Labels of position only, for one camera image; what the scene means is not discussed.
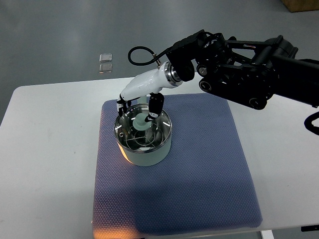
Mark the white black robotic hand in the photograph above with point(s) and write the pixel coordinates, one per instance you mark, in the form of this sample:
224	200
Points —
149	83

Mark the glass lid with green knob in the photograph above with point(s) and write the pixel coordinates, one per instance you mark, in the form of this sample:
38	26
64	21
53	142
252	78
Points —
135	118

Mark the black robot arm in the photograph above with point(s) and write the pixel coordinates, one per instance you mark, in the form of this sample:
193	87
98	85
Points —
246	72

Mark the green steel pot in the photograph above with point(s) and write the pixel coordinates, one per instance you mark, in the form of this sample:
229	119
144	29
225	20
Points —
145	158

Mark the upper floor metal plate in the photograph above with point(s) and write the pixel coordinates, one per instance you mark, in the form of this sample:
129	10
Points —
105	57

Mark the blue textured mat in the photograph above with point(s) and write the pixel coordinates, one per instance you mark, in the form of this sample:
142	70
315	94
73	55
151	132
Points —
204	183

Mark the brown cardboard box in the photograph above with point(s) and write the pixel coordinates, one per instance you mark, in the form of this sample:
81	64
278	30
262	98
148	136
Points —
301	5

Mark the wire steaming rack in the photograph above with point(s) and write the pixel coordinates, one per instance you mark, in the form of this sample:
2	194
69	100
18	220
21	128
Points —
145	139

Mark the black table bracket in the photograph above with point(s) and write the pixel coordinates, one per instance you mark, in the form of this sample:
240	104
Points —
310	228

